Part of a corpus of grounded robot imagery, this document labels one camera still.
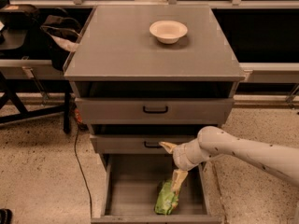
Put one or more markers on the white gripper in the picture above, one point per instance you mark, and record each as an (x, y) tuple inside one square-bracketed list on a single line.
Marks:
[(181, 157)]

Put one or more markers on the green rice chip bag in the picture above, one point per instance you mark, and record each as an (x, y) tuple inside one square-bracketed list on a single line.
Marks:
[(167, 199)]

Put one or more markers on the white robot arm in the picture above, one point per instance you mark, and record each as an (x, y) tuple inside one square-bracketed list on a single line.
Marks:
[(211, 142)]

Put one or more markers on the grey bottom drawer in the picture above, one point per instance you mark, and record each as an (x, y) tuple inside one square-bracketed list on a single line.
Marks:
[(132, 187)]

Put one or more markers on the grey drawer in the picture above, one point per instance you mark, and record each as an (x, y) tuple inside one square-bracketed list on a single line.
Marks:
[(133, 144), (132, 187), (130, 110)]

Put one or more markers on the grey middle drawer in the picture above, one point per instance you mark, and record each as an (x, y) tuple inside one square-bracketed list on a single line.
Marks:
[(133, 144)]

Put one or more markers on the grey top drawer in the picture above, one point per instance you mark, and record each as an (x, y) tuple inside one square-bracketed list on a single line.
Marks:
[(130, 110)]

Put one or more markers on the grey drawer cabinet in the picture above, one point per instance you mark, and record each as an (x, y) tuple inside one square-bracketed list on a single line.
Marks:
[(118, 57)]

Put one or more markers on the white paper bowl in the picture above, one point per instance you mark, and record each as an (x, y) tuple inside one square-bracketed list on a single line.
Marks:
[(168, 32)]

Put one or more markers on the black middle drawer handle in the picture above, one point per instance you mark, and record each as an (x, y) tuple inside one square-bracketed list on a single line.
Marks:
[(151, 144)]

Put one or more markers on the black drawer handle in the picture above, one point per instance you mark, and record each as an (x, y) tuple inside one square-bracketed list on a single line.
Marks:
[(154, 110), (151, 144)]

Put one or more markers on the black top drawer handle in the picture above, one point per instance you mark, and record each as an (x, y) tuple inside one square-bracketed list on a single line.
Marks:
[(154, 110)]

